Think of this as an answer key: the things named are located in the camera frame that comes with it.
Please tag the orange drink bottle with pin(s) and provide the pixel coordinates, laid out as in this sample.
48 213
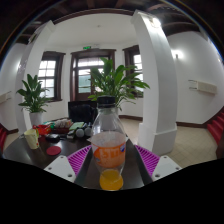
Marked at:
108 150

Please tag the red box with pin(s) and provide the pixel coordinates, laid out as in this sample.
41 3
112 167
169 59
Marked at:
42 129

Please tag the grey-headed microphone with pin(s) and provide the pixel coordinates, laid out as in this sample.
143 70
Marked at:
88 131
80 133

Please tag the black chair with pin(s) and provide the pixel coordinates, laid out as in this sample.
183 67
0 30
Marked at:
81 111

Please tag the red carpeted staircase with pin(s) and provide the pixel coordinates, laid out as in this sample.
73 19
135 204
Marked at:
2 136
216 128

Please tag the wall lamp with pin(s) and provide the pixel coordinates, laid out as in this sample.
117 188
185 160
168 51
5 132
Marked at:
177 54

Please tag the red round coaster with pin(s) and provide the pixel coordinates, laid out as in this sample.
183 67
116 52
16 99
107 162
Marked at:
53 150

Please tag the green cloth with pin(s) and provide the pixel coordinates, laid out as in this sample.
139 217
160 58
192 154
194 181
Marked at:
76 126

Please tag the yellow cup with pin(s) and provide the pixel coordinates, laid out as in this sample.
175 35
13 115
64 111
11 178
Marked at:
32 139

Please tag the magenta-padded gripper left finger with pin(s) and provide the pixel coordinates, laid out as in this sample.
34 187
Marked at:
60 166

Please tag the dark wooden double door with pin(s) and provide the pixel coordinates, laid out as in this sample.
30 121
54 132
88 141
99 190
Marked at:
81 95

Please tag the green exit sign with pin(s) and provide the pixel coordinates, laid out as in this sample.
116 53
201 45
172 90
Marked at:
86 47

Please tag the dark-framed window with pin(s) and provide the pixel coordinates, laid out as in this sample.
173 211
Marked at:
137 61
46 76

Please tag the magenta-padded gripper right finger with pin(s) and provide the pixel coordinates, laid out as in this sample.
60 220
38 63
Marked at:
165 166

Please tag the potted plant, white pot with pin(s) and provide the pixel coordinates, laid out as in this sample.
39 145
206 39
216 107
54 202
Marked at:
36 118
115 80

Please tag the small black device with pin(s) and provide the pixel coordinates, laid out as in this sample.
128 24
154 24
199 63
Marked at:
52 137

